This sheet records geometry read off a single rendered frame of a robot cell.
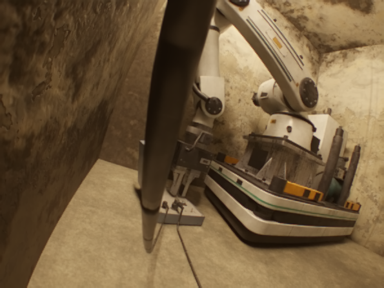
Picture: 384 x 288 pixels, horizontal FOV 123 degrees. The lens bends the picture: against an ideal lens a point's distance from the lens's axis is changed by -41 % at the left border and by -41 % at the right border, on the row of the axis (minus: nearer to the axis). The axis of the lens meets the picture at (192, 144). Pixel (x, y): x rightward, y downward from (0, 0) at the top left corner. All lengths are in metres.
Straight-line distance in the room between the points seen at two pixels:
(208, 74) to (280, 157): 0.65
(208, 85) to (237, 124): 0.93
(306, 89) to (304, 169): 0.55
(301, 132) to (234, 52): 1.10
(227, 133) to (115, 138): 1.07
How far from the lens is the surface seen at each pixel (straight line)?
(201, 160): 1.04
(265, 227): 0.93
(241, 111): 1.90
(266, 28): 1.22
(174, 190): 1.08
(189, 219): 0.94
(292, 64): 1.26
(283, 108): 1.36
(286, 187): 0.94
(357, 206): 1.89
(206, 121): 1.02
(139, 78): 1.59
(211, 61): 1.07
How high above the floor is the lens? 0.43
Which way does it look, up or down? 2 degrees down
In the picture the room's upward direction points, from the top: 20 degrees clockwise
